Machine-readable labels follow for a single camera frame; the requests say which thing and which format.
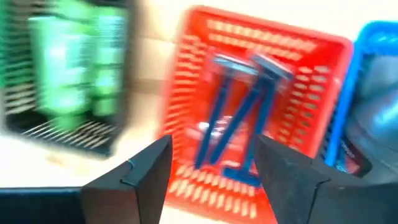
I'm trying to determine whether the blue plastic basket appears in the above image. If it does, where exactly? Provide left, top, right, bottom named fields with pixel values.
left=322, top=20, right=398, bottom=175

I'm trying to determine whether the grey toiletry bottle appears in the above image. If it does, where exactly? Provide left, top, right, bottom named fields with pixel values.
left=338, top=93, right=398, bottom=185
left=360, top=55, right=398, bottom=105

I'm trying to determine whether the green toiletry bottle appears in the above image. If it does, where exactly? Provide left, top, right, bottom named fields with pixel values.
left=28, top=14, right=95, bottom=128

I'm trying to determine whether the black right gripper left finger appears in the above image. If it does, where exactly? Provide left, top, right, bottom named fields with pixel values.
left=81, top=134, right=174, bottom=224

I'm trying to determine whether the blue disposable razor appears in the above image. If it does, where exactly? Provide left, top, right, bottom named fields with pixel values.
left=195, top=53, right=259, bottom=169
left=210, top=52, right=295, bottom=165
left=223, top=81, right=276, bottom=188

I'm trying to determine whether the red plastic basket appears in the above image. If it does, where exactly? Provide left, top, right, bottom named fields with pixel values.
left=159, top=4, right=354, bottom=224

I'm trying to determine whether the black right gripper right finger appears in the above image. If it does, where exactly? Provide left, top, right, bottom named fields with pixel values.
left=254, top=133, right=374, bottom=224

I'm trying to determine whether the black plastic basket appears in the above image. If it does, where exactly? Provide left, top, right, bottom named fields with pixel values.
left=2, top=0, right=135, bottom=157

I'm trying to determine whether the green plastic basket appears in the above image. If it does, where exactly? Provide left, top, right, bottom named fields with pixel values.
left=0, top=0, right=7, bottom=90

